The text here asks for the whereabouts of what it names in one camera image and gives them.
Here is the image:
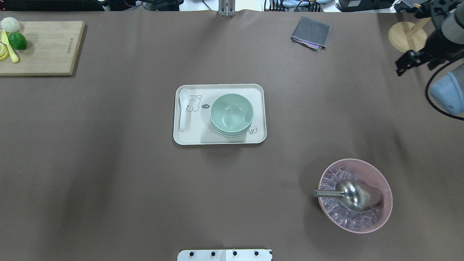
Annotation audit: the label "pink bowl with ice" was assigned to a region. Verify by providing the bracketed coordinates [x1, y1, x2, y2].
[317, 158, 393, 234]

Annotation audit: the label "cream rectangular tray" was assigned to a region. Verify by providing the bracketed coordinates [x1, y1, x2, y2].
[173, 84, 267, 145]

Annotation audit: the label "green bowl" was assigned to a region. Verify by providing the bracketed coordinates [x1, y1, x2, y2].
[210, 94, 254, 132]
[212, 123, 252, 133]
[216, 129, 248, 138]

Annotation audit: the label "aluminium frame post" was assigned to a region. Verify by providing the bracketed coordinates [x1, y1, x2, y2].
[217, 0, 236, 17]

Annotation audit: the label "lemon slice right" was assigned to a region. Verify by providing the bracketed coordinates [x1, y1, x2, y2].
[0, 42, 9, 61]

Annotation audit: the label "yellow plastic knife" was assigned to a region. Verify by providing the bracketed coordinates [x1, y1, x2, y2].
[1, 30, 19, 63]

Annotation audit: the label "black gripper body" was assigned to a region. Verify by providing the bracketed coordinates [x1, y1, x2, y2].
[395, 31, 464, 76]

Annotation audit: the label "green bowl on tray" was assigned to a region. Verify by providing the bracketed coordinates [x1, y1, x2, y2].
[216, 129, 248, 138]

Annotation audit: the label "metal ice scoop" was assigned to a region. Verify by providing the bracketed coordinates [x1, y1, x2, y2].
[312, 179, 383, 213]

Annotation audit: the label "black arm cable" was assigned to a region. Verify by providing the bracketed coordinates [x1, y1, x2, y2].
[426, 60, 464, 121]

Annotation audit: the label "wooden cutting board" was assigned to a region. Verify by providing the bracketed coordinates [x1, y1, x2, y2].
[0, 21, 85, 76]

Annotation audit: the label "green lime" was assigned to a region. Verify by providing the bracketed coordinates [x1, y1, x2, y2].
[8, 32, 28, 50]

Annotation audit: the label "grey folded cloth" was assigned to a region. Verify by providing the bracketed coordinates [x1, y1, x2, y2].
[290, 17, 332, 51]

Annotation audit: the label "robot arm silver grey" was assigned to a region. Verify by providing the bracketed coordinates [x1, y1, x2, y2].
[395, 0, 464, 120]

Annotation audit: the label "white garlic bun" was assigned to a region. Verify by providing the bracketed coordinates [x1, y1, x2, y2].
[0, 17, 21, 33]

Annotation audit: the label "wooden mug tree stand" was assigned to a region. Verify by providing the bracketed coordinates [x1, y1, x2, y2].
[388, 0, 430, 53]

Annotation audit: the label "white ceramic spoon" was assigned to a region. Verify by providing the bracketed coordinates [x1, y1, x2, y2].
[179, 88, 190, 132]

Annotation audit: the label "white camera pole mount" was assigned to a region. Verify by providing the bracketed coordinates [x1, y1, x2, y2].
[177, 248, 273, 261]

